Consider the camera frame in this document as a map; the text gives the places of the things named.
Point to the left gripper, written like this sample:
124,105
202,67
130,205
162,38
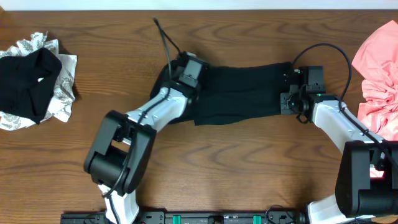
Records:
176,63

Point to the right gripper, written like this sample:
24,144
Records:
286,104

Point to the black shirt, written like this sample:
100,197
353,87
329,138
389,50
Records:
231,94

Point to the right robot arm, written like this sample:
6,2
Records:
366,186

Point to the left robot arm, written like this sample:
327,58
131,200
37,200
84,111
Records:
119,155

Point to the pink garment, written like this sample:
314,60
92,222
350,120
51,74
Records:
376,61

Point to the white leaf-patterned cloth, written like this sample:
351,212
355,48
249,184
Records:
60,105

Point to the black folded garment on left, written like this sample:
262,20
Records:
27,83

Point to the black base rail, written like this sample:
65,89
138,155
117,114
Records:
272,216

